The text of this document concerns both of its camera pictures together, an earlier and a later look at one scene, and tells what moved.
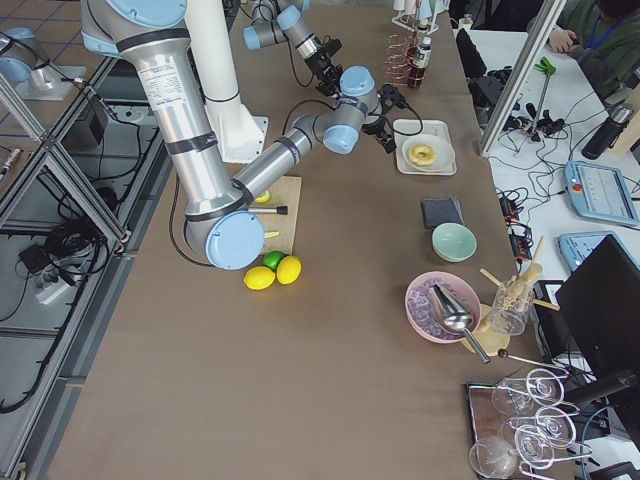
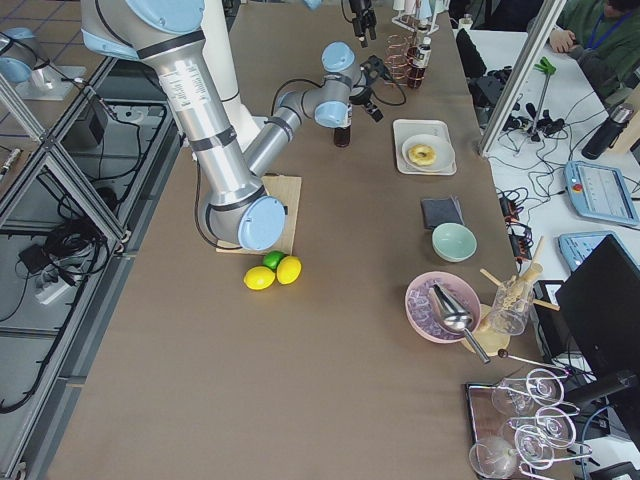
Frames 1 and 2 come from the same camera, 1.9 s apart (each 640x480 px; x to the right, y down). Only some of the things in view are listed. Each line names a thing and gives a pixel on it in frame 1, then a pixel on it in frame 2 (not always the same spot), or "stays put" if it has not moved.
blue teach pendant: x=600 y=192 stays put
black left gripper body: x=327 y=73 -> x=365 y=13
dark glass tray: x=499 y=417 stays put
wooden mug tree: x=510 y=306 stays put
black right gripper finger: x=385 y=136 -> x=373 y=110
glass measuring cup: x=510 y=307 stays put
